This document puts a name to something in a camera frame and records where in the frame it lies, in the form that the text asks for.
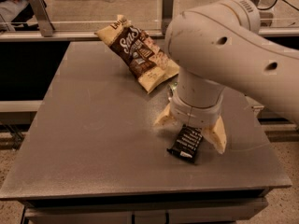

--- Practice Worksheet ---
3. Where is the grey table drawer frame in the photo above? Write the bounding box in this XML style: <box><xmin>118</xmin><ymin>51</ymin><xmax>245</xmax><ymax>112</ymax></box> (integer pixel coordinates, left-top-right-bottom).
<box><xmin>21</xmin><ymin>189</ymin><xmax>268</xmax><ymax>224</ymax></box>

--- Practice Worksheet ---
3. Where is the black rxbar chocolate wrapper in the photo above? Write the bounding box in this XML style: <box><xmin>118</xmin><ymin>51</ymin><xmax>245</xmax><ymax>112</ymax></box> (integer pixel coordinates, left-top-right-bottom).
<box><xmin>167</xmin><ymin>125</ymin><xmax>203</xmax><ymax>163</ymax></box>

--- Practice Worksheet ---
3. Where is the middle metal bracket post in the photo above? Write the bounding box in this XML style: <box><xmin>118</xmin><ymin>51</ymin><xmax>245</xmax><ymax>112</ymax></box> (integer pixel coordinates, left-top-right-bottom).
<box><xmin>162</xmin><ymin>0</ymin><xmax>174</xmax><ymax>35</ymax></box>

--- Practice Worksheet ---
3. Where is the brown and cream chips bag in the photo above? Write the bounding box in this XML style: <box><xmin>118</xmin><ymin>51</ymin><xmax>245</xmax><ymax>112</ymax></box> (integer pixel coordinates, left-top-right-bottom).
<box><xmin>95</xmin><ymin>15</ymin><xmax>179</xmax><ymax>93</ymax></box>

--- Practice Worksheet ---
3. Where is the left metal bracket post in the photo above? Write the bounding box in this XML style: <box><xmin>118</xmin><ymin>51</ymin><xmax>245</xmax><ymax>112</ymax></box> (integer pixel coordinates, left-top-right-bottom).
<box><xmin>28</xmin><ymin>0</ymin><xmax>54</xmax><ymax>37</ymax></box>

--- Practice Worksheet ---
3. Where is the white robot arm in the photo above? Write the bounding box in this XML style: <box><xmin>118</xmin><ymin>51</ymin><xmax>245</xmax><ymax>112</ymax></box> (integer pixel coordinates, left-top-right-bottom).
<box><xmin>155</xmin><ymin>0</ymin><xmax>299</xmax><ymax>154</ymax></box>

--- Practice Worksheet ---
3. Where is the black cable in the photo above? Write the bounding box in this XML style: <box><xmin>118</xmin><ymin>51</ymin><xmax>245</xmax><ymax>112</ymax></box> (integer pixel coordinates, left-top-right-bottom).
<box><xmin>256</xmin><ymin>0</ymin><xmax>299</xmax><ymax>12</ymax></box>

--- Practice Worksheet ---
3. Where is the clear acrylic barrier panel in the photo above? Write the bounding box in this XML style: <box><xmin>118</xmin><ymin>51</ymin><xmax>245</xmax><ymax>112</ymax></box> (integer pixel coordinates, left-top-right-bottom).
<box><xmin>0</xmin><ymin>0</ymin><xmax>299</xmax><ymax>33</ymax></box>

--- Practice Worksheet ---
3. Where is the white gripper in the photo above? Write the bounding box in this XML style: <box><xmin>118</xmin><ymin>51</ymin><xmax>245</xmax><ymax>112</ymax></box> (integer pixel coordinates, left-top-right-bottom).
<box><xmin>154</xmin><ymin>91</ymin><xmax>227</xmax><ymax>154</ymax></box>

